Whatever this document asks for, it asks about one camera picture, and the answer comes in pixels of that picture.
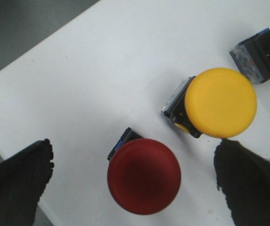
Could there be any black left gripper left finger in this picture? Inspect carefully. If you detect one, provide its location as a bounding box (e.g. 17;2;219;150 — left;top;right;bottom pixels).
0;139;54;226

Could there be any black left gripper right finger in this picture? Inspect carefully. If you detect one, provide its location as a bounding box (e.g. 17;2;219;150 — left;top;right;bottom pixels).
213;139;270;226

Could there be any red mushroom push button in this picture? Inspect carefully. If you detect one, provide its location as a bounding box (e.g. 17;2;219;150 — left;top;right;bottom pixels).
107;128;181;215

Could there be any yellow mushroom push button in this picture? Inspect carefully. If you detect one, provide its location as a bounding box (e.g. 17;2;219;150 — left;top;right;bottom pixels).
162;68;257;138

